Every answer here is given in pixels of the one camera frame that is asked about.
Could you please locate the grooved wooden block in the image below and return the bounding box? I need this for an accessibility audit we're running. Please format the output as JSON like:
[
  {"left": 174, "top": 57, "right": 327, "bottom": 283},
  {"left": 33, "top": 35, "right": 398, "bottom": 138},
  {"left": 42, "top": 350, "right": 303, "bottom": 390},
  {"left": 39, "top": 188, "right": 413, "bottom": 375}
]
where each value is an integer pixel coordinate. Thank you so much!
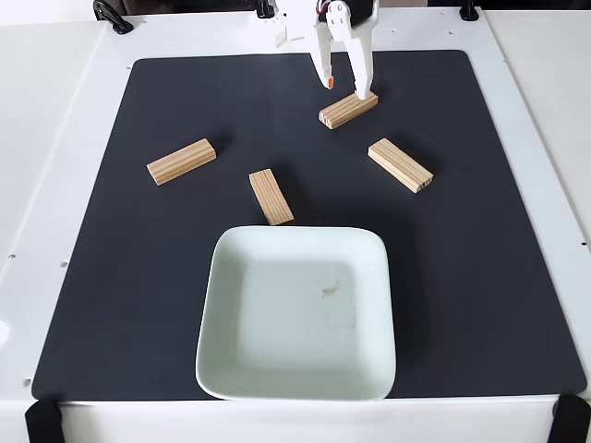
[
  {"left": 367, "top": 138, "right": 435, "bottom": 195},
  {"left": 247, "top": 168, "right": 296, "bottom": 227},
  {"left": 318, "top": 90, "right": 380, "bottom": 131}
]

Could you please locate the pale green square plate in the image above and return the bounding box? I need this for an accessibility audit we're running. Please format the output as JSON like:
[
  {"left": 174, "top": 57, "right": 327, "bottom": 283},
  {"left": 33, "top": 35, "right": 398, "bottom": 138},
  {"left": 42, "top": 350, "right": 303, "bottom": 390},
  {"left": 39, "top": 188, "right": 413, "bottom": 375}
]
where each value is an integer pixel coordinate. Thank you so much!
[{"left": 194, "top": 224, "right": 398, "bottom": 401}]

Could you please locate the smooth wooden block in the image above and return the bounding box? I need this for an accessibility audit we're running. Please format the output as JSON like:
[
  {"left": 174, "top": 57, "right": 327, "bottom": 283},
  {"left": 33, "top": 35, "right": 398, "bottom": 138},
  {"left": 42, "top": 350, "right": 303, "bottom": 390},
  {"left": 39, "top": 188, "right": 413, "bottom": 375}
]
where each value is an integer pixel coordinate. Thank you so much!
[{"left": 146, "top": 138, "right": 218, "bottom": 187}]

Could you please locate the black table mat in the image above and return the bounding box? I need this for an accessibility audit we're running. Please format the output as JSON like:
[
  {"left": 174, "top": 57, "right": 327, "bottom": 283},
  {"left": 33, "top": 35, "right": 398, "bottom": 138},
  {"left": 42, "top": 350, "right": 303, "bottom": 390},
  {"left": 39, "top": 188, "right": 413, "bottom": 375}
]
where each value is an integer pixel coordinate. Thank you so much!
[{"left": 30, "top": 49, "right": 587, "bottom": 401}]

